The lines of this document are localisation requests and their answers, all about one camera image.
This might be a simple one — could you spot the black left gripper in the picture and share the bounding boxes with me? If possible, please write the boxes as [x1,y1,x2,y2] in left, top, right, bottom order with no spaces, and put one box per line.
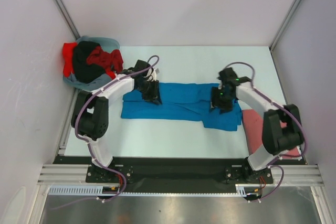
[136,79,162,105]

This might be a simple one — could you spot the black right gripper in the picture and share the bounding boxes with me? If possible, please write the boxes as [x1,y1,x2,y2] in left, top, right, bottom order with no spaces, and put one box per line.
[209,86,235,114]

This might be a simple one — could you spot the blue t-shirt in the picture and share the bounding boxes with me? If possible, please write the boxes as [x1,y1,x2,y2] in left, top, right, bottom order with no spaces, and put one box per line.
[121,83,242,131]

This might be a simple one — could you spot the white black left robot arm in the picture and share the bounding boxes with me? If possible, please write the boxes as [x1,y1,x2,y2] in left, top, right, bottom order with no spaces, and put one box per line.
[71,55,162,182]

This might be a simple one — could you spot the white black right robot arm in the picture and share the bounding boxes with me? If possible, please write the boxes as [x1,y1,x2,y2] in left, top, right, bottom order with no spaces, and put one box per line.
[209,64,307,183]

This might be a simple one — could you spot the folded pink t-shirt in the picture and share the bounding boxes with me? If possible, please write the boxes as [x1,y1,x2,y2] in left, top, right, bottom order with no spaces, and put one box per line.
[243,105,304,158]

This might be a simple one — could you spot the grey plastic basket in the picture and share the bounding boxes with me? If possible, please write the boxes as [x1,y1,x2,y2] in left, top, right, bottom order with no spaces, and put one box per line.
[63,36,120,87]

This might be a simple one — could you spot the dark red t-shirt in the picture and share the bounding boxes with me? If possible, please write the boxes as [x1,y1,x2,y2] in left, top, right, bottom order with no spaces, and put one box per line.
[86,46,123,79]

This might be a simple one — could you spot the black t-shirt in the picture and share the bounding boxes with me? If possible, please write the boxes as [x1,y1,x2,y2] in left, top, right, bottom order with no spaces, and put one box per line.
[72,41,106,83]

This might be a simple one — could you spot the grey t-shirt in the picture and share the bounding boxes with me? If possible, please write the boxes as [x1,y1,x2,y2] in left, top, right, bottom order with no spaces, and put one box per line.
[73,74,112,91]

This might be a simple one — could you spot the bright red t-shirt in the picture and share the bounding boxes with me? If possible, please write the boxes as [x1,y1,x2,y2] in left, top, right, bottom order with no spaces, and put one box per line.
[62,42,77,78]

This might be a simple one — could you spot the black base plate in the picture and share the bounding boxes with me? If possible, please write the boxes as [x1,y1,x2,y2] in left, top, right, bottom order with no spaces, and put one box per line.
[52,155,307,193]

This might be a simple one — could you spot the white slotted cable duct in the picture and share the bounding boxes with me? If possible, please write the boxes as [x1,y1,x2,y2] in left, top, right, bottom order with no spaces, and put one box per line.
[49,185,260,197]

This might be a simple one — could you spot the aluminium front rail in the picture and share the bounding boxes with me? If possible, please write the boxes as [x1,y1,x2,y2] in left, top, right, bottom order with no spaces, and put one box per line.
[38,164,324,187]

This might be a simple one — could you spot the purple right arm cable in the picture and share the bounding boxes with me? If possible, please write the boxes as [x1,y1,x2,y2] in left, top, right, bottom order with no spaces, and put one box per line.
[225,61,308,167]

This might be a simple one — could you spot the aluminium corner post right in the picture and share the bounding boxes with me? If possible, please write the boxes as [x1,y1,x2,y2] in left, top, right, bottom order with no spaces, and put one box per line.
[269,0,303,53]

